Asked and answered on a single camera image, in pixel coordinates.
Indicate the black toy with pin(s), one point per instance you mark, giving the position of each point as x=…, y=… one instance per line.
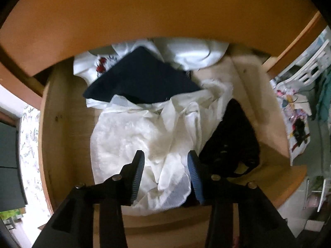
x=300, y=131

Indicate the sheer white cloth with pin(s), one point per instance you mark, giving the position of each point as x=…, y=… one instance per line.
x=134, y=134

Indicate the navy cloth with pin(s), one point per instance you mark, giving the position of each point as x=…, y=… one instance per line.
x=144, y=80

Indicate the white lattice chair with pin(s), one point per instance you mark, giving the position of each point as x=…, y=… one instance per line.
x=314, y=64

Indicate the green printed box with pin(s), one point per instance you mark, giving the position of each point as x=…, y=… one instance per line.
x=10, y=214

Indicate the dark wardrobe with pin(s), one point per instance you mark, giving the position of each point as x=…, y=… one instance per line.
x=7, y=157

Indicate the wooden drawer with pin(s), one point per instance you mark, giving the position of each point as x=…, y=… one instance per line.
x=67, y=124
x=155, y=13

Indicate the plain white cloth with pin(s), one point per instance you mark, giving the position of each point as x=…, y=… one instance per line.
x=191, y=53

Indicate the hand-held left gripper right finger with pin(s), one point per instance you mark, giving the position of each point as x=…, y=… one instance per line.
x=195, y=178

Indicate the wooden nightstand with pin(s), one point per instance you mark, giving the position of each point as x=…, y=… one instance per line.
x=300, y=44

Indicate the white flower print garment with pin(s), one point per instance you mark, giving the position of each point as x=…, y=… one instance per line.
x=85, y=64

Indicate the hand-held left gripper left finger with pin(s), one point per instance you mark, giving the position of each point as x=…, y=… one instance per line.
x=138, y=175

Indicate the dark teal hanging clothes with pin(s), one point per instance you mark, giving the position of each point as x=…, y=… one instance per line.
x=324, y=95

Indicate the black lace underwear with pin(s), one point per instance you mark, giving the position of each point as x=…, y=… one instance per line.
x=232, y=139

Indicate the grey floral white blanket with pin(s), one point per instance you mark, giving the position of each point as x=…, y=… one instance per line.
x=28, y=144

